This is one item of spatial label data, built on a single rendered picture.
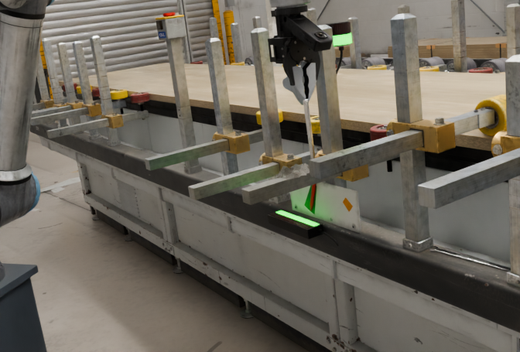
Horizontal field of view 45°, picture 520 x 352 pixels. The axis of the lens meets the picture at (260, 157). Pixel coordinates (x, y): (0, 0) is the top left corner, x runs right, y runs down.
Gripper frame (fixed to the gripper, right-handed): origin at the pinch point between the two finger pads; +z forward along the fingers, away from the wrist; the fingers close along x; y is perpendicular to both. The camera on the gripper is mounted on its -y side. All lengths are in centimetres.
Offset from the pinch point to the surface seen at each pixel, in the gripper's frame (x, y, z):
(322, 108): -5.9, 2.1, 3.5
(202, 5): -441, 838, -16
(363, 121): -25.9, 10.7, 11.5
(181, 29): -10, 75, -15
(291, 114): -26, 42, 13
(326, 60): -6.8, 0.2, -7.4
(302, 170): 5.7, -3.5, 14.4
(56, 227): -7, 283, 104
